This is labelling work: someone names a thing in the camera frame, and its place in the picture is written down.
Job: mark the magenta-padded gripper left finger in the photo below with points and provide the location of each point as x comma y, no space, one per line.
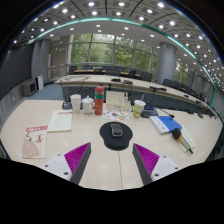
77,159

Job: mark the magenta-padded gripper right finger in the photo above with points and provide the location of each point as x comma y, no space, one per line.
148,159

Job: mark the black computer mouse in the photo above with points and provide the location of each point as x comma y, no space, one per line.
116,130

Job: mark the black mouse pad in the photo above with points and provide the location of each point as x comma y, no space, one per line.
115,143

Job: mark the blue white book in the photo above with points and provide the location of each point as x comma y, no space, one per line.
166,124

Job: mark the white booklet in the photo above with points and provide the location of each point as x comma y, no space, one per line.
60,121

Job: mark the red white brochure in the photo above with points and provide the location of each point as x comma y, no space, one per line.
35,141

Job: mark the green white drink cup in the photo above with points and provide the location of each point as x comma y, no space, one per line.
138,109

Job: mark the white lidded mug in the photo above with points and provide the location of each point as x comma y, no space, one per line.
88,106

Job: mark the colourful sticker sheet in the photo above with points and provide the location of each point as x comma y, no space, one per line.
115,115

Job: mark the white paper cup stack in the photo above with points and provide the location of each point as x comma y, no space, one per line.
76,104

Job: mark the red thermos bottle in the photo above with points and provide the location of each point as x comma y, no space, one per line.
99,101

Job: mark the white cardboard box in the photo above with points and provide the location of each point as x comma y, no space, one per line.
116,101

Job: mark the long curved conference table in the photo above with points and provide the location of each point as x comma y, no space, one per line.
100,80

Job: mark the dark office chairs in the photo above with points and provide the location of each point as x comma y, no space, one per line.
146,76

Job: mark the white standing appliance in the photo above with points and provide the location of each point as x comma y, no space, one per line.
39,82

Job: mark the grey box appliance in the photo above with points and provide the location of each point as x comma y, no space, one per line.
29,88

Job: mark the ceiling lights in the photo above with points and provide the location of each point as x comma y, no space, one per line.
123,13

